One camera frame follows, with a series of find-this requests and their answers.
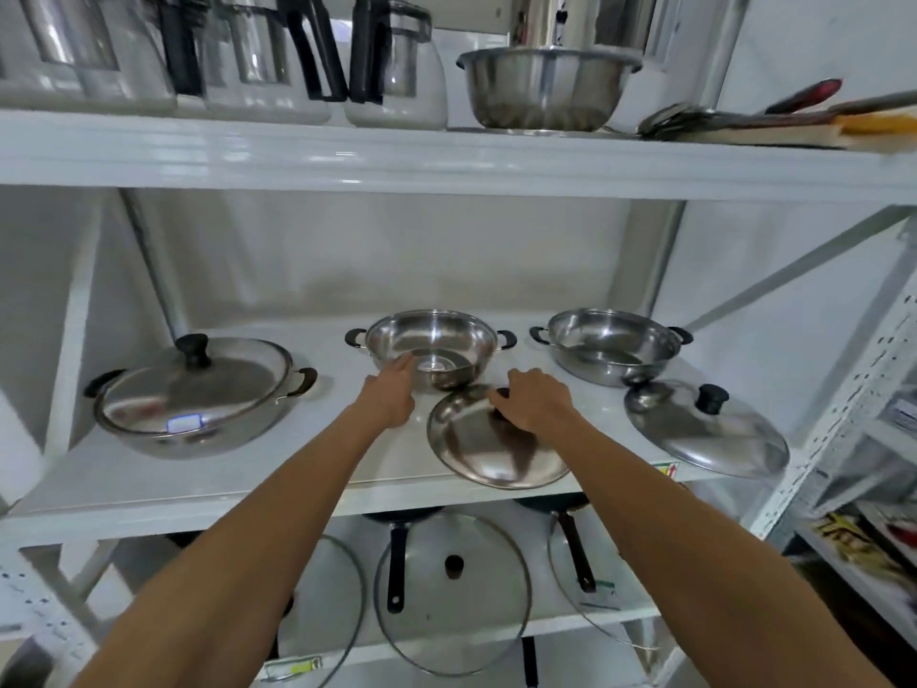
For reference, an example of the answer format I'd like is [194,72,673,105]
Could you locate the white metal shelf rack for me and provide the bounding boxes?
[0,107,917,688]

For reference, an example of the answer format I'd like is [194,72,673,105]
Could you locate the large steel pot black handles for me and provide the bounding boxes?
[83,365,319,461]

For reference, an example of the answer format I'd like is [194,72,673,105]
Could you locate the yellow green tag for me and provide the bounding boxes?
[259,655,325,683]

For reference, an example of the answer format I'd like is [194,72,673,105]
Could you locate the large steel lid black knob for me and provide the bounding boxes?
[96,333,295,438]

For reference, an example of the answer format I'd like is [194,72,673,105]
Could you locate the white kettle with black handle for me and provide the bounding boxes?
[0,0,209,117]
[154,0,349,127]
[343,0,450,131]

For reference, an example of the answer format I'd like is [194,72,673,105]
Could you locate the steel spoon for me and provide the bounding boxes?
[636,101,725,140]

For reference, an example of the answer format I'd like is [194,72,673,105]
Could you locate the white perforated shelf rack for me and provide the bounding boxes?
[745,222,917,656]

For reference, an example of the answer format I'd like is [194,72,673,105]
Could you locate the yellow printed packet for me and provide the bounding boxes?
[806,510,917,602]

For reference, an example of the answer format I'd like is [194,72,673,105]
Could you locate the steel mixing bowl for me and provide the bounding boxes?
[456,45,644,134]

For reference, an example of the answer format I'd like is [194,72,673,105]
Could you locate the red handled utensil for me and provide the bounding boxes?
[762,77,845,116]

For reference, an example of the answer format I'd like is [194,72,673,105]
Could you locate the glass lid with steel rim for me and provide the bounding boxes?
[546,521,661,651]
[276,534,368,688]

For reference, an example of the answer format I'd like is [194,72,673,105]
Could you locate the person's left hand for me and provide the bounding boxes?
[354,351,419,430]

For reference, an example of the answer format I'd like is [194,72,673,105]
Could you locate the steel lid with black knob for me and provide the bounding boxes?
[623,378,791,481]
[426,383,574,491]

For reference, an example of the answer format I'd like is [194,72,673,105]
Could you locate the person's right hand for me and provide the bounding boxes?
[487,368,583,438]

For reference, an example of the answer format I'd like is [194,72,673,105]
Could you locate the tall steel pot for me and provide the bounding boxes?
[507,0,661,59]

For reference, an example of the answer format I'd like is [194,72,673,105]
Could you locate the black frying pan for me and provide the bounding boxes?
[361,505,447,615]
[514,493,598,595]

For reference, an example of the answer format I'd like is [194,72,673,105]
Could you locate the person's left forearm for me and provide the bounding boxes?
[72,402,413,688]

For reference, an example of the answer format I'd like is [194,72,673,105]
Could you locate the person's right forearm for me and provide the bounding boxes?
[533,414,895,688]

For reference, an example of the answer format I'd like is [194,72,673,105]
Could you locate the glass lid with black knob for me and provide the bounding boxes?
[373,508,534,678]

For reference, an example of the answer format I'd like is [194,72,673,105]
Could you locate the steel pot with black handles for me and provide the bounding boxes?
[529,307,694,389]
[344,309,518,393]

